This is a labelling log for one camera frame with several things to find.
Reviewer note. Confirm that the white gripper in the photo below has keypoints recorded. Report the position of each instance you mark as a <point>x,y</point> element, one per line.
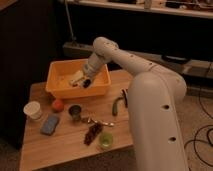
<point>78,79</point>

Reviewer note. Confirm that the white handled black brush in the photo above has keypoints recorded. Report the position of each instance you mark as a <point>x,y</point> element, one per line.
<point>85,83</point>

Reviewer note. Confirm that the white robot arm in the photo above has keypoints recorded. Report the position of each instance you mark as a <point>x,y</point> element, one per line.
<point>152,97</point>

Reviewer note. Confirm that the orange plastic tray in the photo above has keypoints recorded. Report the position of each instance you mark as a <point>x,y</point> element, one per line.
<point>60,73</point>

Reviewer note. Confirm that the small metal can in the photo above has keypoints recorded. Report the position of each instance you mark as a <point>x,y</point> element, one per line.
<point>75,112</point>

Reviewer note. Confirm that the orange round fruit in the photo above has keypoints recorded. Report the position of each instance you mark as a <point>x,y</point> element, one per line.
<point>57,105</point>

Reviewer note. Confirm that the metal clip tool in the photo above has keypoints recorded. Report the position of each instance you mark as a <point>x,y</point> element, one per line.
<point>89,120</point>

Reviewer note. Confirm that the green cucumber toy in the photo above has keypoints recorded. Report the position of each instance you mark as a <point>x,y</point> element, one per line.
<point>115,106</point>

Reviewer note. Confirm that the brown striped block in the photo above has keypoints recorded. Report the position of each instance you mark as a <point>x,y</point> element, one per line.
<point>124,93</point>

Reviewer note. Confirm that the dark red grape bunch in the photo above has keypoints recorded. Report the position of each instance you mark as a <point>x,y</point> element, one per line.
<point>92,133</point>

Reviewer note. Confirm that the blue sponge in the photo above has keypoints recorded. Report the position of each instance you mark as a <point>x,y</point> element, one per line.
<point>50,124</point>

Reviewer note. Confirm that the white paper cup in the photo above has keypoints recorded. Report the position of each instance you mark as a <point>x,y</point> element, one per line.
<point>33,110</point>

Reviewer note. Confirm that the wooden table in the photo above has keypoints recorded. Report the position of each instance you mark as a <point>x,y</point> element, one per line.
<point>67,143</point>

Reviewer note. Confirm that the grey shelf rail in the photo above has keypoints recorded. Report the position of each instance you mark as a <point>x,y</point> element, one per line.
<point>191,68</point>

